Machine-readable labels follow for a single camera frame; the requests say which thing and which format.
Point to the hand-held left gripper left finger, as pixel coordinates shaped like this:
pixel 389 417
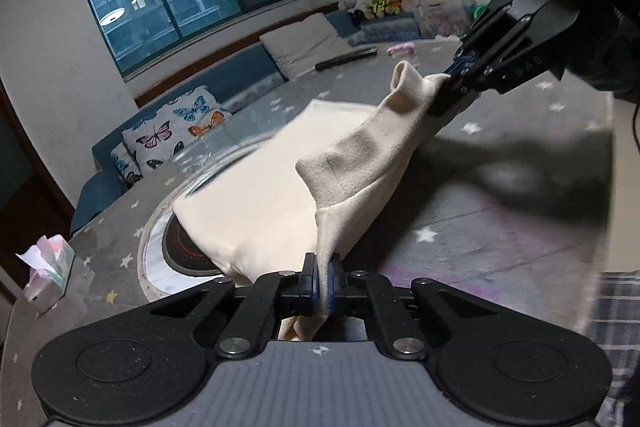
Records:
pixel 311 283

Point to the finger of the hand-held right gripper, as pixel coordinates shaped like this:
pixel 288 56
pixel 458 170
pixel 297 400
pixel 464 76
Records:
pixel 472 74
pixel 487 19

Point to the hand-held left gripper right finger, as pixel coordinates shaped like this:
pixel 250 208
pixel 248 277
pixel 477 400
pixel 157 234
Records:
pixel 336 287

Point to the cream fleece garment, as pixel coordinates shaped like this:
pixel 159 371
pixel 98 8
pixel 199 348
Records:
pixel 280 187

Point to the green plastic bowl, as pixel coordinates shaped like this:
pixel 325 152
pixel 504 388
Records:
pixel 480 11

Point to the clear toy box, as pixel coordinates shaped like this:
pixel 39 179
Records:
pixel 442 19

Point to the small pink object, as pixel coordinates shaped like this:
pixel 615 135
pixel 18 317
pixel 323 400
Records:
pixel 401 49

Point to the black round induction cooktop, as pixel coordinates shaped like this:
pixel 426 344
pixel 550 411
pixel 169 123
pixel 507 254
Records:
pixel 187 249

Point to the black remote control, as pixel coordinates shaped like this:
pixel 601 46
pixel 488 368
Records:
pixel 345 58

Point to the grey star-print tablecloth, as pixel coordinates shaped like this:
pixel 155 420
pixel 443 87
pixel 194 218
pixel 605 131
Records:
pixel 475 207

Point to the panda plush toy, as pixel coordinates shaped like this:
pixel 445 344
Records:
pixel 354 4

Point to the grey pillow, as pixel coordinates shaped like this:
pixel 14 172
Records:
pixel 305 44

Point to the large butterfly-print pillow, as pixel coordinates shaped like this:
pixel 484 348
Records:
pixel 172 129

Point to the small butterfly-print pillow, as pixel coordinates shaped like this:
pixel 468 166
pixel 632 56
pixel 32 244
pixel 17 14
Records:
pixel 125 164

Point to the blue sofa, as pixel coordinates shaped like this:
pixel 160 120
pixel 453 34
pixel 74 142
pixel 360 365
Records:
pixel 230 72

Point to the tissue box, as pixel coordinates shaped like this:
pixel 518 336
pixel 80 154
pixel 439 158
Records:
pixel 47 274

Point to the person's plaid clothing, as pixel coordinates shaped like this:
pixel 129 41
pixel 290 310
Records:
pixel 617 332

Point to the dark wooden door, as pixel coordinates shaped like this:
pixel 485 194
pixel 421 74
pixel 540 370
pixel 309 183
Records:
pixel 25 187

